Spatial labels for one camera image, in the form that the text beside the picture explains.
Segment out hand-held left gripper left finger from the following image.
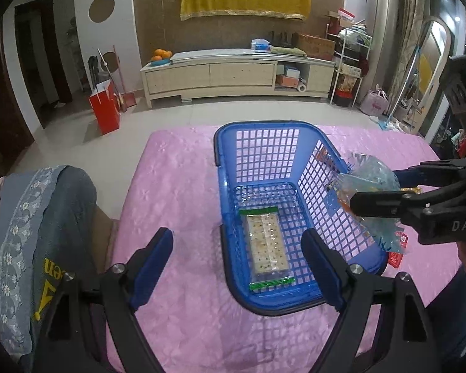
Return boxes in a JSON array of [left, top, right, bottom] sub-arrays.
[[39, 227, 175, 373]]

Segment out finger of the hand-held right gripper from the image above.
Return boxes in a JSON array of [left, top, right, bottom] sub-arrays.
[[392, 158, 466, 190], [349, 180, 466, 227]]

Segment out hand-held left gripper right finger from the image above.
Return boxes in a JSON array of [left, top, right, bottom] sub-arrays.
[[301, 228, 437, 373]]

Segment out clear bluish snack bag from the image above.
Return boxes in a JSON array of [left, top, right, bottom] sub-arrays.
[[326, 151, 410, 253]]

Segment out small red snack packet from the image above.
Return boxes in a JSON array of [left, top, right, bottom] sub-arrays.
[[387, 231, 410, 269]]

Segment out blue plastic basket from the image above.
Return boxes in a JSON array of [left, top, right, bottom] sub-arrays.
[[213, 120, 389, 316]]

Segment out light blue mop head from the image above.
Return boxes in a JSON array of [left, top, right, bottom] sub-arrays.
[[376, 118, 404, 133]]

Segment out clear cracker packet green ends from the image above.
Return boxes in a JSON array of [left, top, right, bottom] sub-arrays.
[[239, 207, 298, 292]]

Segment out orange snack bar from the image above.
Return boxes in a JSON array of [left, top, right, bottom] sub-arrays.
[[318, 145, 349, 173]]

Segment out pink quilted table cover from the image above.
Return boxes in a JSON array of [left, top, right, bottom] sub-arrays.
[[105, 122, 466, 373]]

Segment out pink gift bag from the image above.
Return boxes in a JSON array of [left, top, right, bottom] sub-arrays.
[[361, 89, 389, 116]]

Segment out person's dark clothing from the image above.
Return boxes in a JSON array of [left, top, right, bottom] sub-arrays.
[[425, 268, 466, 362]]

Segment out arched standing mirror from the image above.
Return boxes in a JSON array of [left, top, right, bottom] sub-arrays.
[[411, 17, 452, 133]]

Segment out white metal rack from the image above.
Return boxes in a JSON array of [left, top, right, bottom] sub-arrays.
[[326, 23, 373, 106]]

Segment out patterned curtain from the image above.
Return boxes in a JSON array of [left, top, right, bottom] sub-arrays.
[[396, 0, 432, 98]]

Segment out standing air conditioner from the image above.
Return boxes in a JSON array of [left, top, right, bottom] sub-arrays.
[[365, 0, 399, 98]]

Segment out boxes in cabinet shelf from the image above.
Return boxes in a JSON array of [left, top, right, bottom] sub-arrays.
[[276, 64, 302, 88]]

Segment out brown cardboard box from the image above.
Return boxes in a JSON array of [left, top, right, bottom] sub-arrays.
[[295, 33, 335, 61]]

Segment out red paper bag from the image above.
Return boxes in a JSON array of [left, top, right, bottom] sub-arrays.
[[88, 80, 121, 135]]

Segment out red dustpan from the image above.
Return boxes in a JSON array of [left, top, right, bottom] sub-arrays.
[[118, 91, 137, 112]]

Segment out green folded cloth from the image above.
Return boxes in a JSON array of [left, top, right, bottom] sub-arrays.
[[270, 46, 307, 57]]

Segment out black router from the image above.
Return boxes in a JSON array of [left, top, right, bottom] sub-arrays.
[[271, 30, 295, 46]]

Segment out beige low cabinet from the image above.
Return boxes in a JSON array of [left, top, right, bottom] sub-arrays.
[[140, 48, 336, 109]]

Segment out black folded umbrella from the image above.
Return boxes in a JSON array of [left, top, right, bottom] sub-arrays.
[[88, 56, 100, 87]]

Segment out dark wooden door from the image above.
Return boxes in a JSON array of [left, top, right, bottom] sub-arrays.
[[13, 2, 73, 130]]

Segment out white-handled mop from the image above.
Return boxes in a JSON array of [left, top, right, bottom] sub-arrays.
[[97, 48, 126, 113]]

